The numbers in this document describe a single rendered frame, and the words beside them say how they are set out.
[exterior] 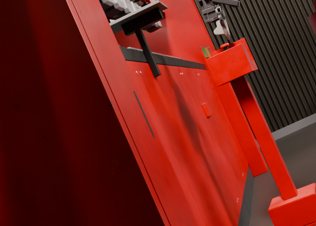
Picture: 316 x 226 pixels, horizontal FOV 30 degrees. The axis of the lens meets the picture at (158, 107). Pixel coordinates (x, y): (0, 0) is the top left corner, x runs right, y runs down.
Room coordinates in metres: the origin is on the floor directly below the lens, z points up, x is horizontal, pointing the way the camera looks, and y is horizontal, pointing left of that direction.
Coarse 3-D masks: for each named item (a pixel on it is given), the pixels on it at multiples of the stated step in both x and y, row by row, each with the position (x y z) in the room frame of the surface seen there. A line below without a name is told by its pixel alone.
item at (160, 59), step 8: (120, 48) 1.72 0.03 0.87; (128, 48) 1.83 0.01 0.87; (128, 56) 1.78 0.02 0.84; (136, 56) 1.90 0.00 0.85; (144, 56) 2.04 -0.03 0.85; (160, 56) 2.39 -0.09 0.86; (168, 56) 2.61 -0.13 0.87; (160, 64) 2.32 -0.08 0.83; (168, 64) 2.51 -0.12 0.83; (176, 64) 2.76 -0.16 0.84; (184, 64) 3.05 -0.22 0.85; (192, 64) 3.42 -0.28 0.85; (200, 64) 3.90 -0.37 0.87
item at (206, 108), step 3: (207, 102) 3.14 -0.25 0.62; (204, 105) 3.01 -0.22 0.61; (207, 105) 3.07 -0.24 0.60; (204, 108) 3.01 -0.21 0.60; (207, 108) 3.02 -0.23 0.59; (210, 108) 3.14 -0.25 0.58; (207, 111) 3.01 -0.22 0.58; (210, 111) 3.09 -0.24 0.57; (207, 114) 3.01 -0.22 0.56; (210, 114) 3.02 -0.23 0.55
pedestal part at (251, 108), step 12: (240, 84) 2.44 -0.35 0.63; (240, 96) 2.45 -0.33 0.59; (252, 96) 2.43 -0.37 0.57; (252, 108) 2.44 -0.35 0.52; (252, 120) 2.44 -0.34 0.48; (264, 120) 2.45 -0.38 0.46; (264, 132) 2.44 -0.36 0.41; (264, 144) 2.44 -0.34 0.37; (264, 156) 2.45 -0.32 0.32; (276, 156) 2.43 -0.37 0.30; (276, 168) 2.44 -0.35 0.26; (276, 180) 2.45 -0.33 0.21; (288, 180) 2.43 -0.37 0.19; (288, 192) 2.44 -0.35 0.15
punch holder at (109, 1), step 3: (99, 0) 2.40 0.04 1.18; (102, 0) 2.40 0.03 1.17; (105, 0) 2.41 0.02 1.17; (108, 0) 2.41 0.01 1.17; (111, 0) 2.48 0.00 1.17; (102, 3) 2.41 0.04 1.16; (105, 3) 2.43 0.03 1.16; (108, 3) 2.46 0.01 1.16; (111, 3) 2.48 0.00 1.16; (114, 3) 2.51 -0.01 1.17; (102, 6) 2.46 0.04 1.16; (105, 6) 2.48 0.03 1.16; (108, 6) 2.51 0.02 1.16
